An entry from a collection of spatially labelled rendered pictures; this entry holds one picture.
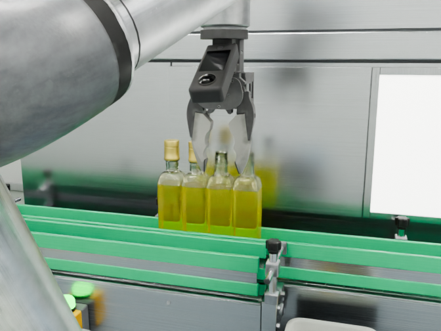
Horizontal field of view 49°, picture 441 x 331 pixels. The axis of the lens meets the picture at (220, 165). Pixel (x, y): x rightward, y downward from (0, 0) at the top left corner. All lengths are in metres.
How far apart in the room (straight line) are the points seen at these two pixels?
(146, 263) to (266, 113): 0.43
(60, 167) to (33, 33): 1.14
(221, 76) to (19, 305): 0.37
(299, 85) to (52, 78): 0.87
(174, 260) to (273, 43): 0.53
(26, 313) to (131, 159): 0.86
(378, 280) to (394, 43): 0.49
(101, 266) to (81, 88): 0.81
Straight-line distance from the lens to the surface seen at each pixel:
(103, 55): 0.32
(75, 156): 1.39
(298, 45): 1.14
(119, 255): 1.06
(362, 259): 1.04
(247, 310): 0.99
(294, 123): 1.14
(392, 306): 1.06
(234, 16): 0.71
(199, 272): 1.01
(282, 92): 1.14
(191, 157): 1.06
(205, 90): 0.64
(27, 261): 0.48
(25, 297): 0.49
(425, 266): 1.05
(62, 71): 0.30
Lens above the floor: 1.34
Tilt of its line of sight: 13 degrees down
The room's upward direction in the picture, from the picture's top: straight up
